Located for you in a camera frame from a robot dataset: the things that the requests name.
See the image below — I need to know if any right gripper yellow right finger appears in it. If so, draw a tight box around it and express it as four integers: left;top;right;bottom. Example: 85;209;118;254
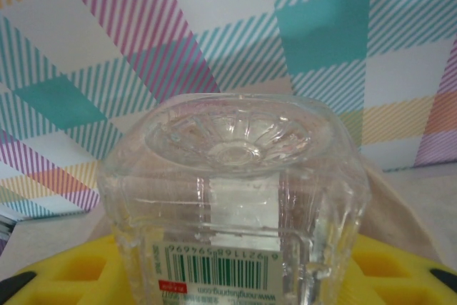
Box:
341;235;457;305

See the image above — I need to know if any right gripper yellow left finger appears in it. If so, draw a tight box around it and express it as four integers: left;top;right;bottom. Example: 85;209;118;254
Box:
0;235;135;305

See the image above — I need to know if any cream round bin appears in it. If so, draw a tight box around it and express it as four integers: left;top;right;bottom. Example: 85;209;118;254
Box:
84;78;457;284

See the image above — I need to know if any square clear green-white label bottle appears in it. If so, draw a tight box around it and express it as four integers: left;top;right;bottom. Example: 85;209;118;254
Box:
96;93;369;305

